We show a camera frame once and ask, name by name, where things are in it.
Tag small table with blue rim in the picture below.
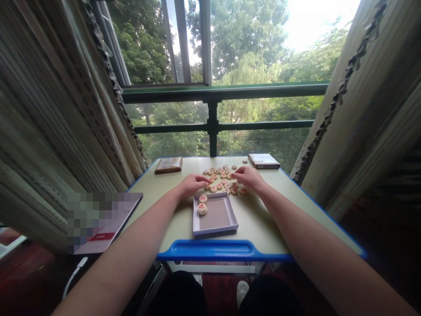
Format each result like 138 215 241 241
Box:
126 156 367 264

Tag grey laptop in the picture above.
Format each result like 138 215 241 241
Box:
67 192 144 256

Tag flat cardboard box lid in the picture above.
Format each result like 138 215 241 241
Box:
247 153 281 170

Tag window with sliding frame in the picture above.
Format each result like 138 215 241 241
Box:
94 0 362 158

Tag person's left hand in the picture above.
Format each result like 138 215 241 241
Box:
177 173 211 199

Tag shallow grey cardboard box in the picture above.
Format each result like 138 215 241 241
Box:
193 192 239 236

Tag person's right hand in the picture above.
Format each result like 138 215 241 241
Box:
234 165 268 195

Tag white charging cable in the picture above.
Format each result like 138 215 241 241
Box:
61 256 89 301

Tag beige pleated curtain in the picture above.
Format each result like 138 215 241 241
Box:
0 0 149 255
292 0 421 224

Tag person's legs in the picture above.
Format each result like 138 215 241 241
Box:
160 269 300 316

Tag brown wooden box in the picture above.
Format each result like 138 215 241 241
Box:
154 156 183 175

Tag green metal railing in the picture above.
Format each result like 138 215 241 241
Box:
121 81 330 157

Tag pile of wooden chess discs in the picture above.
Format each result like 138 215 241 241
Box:
202 164 249 196

